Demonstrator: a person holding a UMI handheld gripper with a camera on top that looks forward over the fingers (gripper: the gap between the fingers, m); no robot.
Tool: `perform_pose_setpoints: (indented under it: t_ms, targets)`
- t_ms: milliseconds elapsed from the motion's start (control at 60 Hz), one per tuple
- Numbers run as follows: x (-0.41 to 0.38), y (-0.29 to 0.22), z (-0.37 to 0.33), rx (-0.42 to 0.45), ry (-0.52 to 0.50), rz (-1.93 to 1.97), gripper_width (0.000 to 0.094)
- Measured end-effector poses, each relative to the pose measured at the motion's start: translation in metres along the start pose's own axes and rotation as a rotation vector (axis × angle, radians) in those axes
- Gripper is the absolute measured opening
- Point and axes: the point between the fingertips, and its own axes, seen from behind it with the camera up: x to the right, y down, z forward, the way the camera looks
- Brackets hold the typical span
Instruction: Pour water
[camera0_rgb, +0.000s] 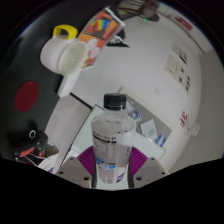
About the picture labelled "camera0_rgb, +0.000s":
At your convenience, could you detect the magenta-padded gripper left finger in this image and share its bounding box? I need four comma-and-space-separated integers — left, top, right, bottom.
54, 145, 98, 188

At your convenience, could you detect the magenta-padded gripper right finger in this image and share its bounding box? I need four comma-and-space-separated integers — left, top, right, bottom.
126, 146, 170, 188

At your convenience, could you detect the clear plastic water bottle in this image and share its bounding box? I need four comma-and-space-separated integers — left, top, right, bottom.
90, 93, 138, 185

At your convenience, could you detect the black and red tool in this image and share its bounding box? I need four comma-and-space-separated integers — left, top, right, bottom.
13, 129, 51, 159

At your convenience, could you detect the grey notice board with papers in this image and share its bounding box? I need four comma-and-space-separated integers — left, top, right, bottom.
118, 85, 176, 148

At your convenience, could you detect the flat round red coaster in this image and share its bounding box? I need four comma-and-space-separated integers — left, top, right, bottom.
14, 81, 40, 113

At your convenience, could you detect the black pointed hat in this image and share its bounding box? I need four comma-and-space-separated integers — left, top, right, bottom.
106, 29, 130, 48

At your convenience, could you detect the colourful printed booklet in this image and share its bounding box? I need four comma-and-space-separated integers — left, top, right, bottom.
77, 9, 127, 69

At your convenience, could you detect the white wall fixture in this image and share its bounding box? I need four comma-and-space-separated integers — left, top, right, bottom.
186, 121, 201, 136

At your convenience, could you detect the large white wall poster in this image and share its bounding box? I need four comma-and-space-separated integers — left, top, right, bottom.
165, 54, 193, 97

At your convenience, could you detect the white mug with yellow handle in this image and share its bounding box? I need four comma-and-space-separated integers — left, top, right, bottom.
39, 24, 90, 76

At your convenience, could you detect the small white wall poster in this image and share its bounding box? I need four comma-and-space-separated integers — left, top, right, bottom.
171, 42, 188, 64

